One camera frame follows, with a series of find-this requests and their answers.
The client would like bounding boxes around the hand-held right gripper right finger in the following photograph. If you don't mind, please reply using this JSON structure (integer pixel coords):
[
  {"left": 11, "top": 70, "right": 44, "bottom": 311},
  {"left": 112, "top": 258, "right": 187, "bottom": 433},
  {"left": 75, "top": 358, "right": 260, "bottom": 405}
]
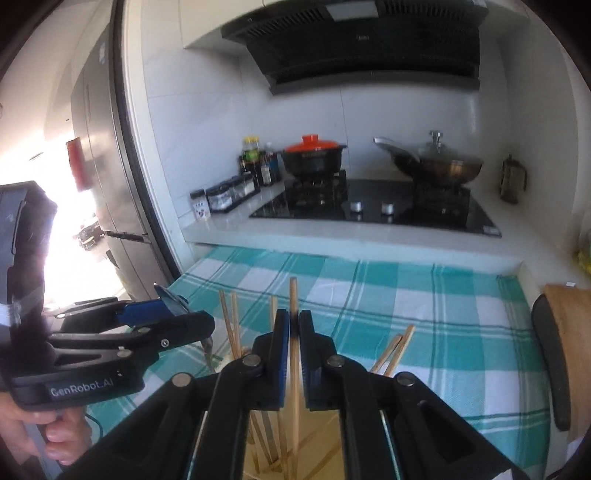
[{"left": 298, "top": 310, "right": 532, "bottom": 480}]

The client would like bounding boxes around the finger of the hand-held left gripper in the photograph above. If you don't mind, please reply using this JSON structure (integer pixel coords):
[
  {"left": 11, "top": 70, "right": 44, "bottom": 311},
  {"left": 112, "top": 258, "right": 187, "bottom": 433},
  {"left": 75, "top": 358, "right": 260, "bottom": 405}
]
[
  {"left": 44, "top": 296, "right": 189, "bottom": 336},
  {"left": 47, "top": 311, "right": 216, "bottom": 366}
]

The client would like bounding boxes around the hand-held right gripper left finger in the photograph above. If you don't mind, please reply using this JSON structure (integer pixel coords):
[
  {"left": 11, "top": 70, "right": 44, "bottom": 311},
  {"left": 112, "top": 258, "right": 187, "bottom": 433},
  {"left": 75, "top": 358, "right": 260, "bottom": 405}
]
[{"left": 55, "top": 309, "right": 291, "bottom": 480}]

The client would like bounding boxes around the metal spoon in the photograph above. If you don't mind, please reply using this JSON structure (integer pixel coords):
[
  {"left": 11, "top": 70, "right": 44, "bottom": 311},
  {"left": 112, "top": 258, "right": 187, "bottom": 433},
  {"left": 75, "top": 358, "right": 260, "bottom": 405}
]
[{"left": 154, "top": 283, "right": 219, "bottom": 372}]

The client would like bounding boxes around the long bamboo chopstick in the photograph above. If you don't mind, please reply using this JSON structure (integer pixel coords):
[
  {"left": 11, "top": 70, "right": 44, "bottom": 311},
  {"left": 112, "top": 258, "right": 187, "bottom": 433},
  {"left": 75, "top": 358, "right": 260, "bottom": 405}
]
[{"left": 287, "top": 276, "right": 302, "bottom": 480}]

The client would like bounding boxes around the cream ribbed utensil holder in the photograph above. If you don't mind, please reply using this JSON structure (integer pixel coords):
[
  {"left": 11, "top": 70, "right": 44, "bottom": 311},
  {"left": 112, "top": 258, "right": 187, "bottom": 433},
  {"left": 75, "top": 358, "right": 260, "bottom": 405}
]
[{"left": 185, "top": 342, "right": 345, "bottom": 480}]

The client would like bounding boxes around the person's left hand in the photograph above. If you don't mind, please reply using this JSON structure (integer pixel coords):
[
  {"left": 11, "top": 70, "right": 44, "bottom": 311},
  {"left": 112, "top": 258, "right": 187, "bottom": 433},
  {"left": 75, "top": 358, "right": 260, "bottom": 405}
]
[{"left": 0, "top": 406, "right": 94, "bottom": 467}]

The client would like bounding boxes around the short-looking bamboo chopstick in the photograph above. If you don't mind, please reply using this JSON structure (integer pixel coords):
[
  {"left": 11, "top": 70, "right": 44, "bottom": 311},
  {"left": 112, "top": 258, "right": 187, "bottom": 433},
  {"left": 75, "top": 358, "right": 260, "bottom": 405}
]
[
  {"left": 384, "top": 324, "right": 416, "bottom": 377},
  {"left": 369, "top": 333, "right": 407, "bottom": 374}
]

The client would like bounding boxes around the red fridge sticker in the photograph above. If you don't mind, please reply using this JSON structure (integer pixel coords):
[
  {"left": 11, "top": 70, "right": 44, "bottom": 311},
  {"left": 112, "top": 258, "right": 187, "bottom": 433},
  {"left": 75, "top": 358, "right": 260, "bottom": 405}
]
[{"left": 67, "top": 137, "right": 92, "bottom": 192}]

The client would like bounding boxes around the small white jar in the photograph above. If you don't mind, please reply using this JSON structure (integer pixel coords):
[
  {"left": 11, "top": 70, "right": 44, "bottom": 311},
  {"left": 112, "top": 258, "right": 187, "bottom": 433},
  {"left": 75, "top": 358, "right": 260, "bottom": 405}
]
[{"left": 190, "top": 189, "right": 211, "bottom": 223}]

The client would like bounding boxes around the grey refrigerator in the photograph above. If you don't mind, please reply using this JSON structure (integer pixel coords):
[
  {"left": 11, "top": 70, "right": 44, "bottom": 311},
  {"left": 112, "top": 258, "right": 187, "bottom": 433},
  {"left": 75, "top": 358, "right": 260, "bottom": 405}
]
[{"left": 69, "top": 23, "right": 155, "bottom": 301}]

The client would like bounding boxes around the teal checked tablecloth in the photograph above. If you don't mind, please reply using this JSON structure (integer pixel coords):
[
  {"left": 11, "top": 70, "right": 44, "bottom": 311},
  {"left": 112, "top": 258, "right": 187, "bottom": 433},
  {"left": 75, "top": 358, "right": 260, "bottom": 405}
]
[{"left": 90, "top": 244, "right": 552, "bottom": 472}]

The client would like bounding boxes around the row of spice jars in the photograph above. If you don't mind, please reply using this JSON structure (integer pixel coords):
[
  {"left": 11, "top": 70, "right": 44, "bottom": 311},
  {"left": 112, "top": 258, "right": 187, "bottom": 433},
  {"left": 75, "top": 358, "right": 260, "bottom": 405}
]
[{"left": 205, "top": 173, "right": 257, "bottom": 214}]

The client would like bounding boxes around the dark sauce bottle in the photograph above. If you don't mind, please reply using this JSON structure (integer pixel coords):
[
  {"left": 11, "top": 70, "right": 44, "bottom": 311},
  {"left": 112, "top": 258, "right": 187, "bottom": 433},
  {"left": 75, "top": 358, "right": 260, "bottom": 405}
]
[{"left": 261, "top": 143, "right": 281, "bottom": 185}]

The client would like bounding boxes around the yellow-capped sauce bottle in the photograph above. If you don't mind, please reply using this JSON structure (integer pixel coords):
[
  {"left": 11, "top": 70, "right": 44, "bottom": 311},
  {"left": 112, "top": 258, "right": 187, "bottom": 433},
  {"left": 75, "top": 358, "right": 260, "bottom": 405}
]
[{"left": 240, "top": 136, "right": 262, "bottom": 182}]

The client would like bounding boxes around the black glass gas stove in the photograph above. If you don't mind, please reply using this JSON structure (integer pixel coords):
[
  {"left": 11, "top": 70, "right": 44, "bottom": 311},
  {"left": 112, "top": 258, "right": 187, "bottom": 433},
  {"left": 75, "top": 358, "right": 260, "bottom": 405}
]
[{"left": 249, "top": 170, "right": 503, "bottom": 238}]

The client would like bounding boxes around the black clay pot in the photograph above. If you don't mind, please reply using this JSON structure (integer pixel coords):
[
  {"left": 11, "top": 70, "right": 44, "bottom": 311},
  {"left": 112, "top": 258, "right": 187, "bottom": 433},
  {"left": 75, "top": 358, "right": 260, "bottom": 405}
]
[{"left": 278, "top": 144, "right": 348, "bottom": 177}]

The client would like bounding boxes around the red pot lid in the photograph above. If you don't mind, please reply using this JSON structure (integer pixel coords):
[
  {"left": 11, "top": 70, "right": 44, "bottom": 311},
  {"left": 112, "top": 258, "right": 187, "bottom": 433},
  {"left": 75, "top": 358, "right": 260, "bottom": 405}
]
[{"left": 284, "top": 134, "right": 340, "bottom": 153}]

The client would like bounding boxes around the dark frying pan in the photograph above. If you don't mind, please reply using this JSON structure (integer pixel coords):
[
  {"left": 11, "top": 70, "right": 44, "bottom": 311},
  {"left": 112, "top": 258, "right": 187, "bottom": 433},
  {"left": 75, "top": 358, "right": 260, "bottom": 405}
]
[{"left": 373, "top": 136, "right": 485, "bottom": 186}]

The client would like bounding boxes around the glass pan lid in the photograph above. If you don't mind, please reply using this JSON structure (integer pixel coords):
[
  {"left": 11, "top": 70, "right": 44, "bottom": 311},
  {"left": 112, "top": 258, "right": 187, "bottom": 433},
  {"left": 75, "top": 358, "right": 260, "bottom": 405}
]
[{"left": 418, "top": 130, "right": 483, "bottom": 167}]

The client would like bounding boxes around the wooden cutting board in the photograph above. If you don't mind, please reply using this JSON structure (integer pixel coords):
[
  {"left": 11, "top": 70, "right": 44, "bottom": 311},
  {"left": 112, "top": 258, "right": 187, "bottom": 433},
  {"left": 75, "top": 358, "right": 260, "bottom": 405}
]
[{"left": 542, "top": 284, "right": 591, "bottom": 444}]

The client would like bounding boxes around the yellow snack packet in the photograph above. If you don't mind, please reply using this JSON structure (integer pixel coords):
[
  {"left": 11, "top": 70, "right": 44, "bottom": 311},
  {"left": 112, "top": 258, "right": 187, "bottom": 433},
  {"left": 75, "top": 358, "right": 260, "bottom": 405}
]
[{"left": 574, "top": 244, "right": 591, "bottom": 278}]

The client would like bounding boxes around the black range hood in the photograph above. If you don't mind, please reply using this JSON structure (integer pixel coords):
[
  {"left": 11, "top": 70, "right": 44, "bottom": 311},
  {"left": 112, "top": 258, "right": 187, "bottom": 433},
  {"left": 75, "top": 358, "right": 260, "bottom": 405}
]
[{"left": 221, "top": 0, "right": 490, "bottom": 96}]

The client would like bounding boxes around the glass jar with metal frame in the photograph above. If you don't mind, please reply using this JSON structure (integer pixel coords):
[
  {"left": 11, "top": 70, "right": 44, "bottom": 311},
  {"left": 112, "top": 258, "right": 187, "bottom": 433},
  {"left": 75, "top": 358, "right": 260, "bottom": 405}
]
[{"left": 501, "top": 154, "right": 528, "bottom": 205}]

